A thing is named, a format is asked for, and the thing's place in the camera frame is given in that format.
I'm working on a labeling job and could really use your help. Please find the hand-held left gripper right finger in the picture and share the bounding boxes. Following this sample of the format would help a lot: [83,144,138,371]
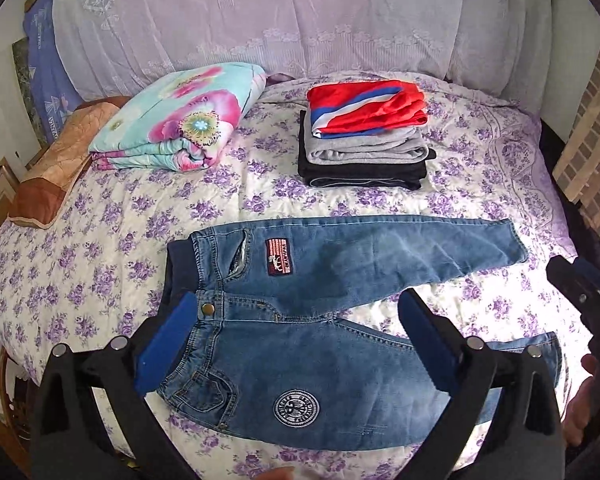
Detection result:
[397,290,566,480]

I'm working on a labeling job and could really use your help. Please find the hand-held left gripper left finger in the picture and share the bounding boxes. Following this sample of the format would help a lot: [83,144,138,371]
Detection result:
[32,292,201,480]

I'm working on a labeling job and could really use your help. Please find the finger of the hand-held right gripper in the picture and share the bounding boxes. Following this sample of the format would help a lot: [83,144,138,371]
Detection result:
[575,259,600,301]
[546,256,598,311]

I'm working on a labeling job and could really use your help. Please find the blue denim pants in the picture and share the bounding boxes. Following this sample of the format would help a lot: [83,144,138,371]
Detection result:
[157,215,563,448]

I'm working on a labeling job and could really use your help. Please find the person's right hand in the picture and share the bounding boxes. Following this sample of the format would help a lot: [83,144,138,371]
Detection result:
[565,355,600,446]

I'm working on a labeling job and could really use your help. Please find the person's left hand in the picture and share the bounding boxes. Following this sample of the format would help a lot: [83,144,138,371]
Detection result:
[252,466,297,480]

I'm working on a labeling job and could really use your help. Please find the brick pattern curtain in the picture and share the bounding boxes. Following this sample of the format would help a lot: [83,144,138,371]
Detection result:
[552,30,600,251]

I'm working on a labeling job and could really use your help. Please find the folded black garment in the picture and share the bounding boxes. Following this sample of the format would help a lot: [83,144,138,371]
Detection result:
[297,110,438,192]

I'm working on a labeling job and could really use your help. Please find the folded grey garment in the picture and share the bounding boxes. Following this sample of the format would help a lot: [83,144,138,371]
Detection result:
[302,110,431,166]

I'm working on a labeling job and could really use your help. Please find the folded floral quilt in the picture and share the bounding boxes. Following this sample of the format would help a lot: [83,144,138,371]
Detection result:
[88,62,268,173]

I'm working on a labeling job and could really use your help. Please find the folded red striped garment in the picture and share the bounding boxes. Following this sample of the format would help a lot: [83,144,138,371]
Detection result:
[306,80,428,140]

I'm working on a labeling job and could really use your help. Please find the blue patterned pillow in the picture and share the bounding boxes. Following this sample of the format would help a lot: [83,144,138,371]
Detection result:
[22,0,86,143]

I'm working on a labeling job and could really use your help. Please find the large lilac lace pillow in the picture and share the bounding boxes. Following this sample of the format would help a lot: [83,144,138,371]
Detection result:
[52,0,556,106]

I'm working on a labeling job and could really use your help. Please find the wall poster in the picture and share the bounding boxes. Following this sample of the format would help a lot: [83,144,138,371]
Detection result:
[11,37,37,136]

